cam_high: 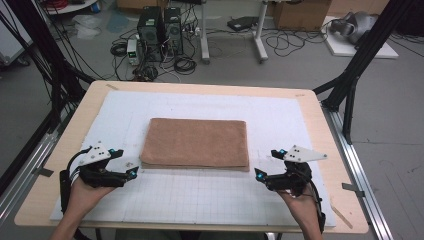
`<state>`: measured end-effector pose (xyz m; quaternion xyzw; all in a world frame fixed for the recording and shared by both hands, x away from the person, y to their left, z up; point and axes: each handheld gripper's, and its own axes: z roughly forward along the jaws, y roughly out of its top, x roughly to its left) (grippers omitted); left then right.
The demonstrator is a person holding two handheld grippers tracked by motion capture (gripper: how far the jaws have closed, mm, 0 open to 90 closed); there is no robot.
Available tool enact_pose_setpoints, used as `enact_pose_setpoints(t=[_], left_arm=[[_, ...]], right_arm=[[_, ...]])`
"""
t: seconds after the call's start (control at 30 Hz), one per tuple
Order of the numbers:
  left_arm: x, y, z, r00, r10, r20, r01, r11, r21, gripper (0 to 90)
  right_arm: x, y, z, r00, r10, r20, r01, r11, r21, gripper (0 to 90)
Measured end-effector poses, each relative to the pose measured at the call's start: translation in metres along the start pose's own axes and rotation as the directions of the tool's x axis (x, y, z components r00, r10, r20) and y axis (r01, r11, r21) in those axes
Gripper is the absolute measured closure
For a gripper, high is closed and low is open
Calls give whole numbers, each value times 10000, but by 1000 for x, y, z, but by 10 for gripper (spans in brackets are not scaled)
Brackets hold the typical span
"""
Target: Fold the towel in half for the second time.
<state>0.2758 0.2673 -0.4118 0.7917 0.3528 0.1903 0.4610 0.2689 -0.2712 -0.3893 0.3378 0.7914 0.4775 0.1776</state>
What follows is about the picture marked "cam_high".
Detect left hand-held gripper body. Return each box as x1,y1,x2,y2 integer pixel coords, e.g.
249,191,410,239
78,141,130,189

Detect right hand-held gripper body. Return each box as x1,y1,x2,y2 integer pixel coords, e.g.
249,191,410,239
265,144,329,198

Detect brown towel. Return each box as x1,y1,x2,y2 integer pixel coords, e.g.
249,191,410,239
139,117,250,173

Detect person's left hand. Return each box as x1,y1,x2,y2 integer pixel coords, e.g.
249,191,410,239
64,177,117,225

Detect person's right hand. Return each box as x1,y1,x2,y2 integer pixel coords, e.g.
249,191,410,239
277,189,323,232

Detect white grid mat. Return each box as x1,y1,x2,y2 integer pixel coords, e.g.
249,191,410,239
49,90,337,228

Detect grey tape strip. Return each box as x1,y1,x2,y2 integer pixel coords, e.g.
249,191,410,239
341,182,366,198
34,167,54,178

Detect thin wooden stick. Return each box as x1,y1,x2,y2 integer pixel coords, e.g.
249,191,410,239
329,203,354,230

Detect white power supply unit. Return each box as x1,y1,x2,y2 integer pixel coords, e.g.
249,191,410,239
126,38,141,67

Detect white floor board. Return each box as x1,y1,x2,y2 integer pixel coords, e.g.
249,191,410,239
321,15,399,60

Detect clear plastic sheet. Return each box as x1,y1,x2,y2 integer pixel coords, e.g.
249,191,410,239
71,13,131,39

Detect large black computer tower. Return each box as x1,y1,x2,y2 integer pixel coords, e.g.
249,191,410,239
136,5,165,63

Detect black flat box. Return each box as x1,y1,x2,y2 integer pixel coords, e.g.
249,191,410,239
227,15,260,33

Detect slim black computer tower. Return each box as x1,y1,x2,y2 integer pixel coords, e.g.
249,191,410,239
163,7,184,56

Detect large cardboard box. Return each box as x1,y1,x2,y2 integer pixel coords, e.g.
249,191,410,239
273,0,333,32

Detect grey helmet-shaped device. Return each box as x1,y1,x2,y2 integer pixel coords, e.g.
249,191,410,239
329,11,379,46

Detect white round table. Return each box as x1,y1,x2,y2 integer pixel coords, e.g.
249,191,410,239
43,0,99,15

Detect aluminium rail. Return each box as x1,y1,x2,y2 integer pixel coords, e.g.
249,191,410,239
0,109,73,228
321,103,396,240

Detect tangled cable bundle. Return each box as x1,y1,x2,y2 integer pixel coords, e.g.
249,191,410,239
131,64,159,83

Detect small coiled black cable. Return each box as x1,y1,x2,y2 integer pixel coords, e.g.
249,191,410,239
109,41,128,58

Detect loose black floor cables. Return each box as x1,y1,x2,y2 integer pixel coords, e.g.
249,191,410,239
264,28,329,58

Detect black metal frame strut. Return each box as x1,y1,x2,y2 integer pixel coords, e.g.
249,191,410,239
313,0,421,145
4,0,96,131

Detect white desk frame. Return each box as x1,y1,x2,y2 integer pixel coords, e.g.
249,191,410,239
199,0,269,65

